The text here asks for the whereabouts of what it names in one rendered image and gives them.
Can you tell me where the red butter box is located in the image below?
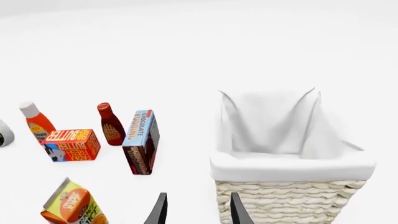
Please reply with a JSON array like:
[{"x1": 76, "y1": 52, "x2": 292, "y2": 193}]
[{"x1": 42, "y1": 128, "x2": 101, "y2": 162}]

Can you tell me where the orange juice carton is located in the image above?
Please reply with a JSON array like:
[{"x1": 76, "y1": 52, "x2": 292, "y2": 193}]
[{"x1": 40, "y1": 177, "x2": 109, "y2": 224}]

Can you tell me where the chocolate pudding box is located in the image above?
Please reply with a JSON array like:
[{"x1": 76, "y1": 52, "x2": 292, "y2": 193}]
[{"x1": 121, "y1": 109, "x2": 161, "y2": 175}]

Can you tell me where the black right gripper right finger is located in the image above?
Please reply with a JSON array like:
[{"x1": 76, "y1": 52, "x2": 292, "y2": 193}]
[{"x1": 230, "y1": 192, "x2": 256, "y2": 224}]

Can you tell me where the wicker basket with white liner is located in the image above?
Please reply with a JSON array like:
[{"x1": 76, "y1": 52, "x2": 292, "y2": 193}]
[{"x1": 209, "y1": 86, "x2": 377, "y2": 224}]

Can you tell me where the dark red sauce bottle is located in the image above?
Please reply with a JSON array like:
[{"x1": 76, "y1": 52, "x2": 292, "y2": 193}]
[{"x1": 96, "y1": 102, "x2": 126, "y2": 146}]

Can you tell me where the white bottle with dark label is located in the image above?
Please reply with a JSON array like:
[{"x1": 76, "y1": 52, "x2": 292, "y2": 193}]
[{"x1": 0, "y1": 119, "x2": 16, "y2": 148}]

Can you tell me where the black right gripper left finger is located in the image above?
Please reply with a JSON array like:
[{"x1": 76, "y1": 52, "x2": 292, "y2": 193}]
[{"x1": 142, "y1": 192, "x2": 168, "y2": 224}]

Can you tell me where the orange bottle with white cap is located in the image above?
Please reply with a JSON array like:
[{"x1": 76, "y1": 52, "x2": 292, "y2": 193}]
[{"x1": 18, "y1": 101, "x2": 57, "y2": 145}]

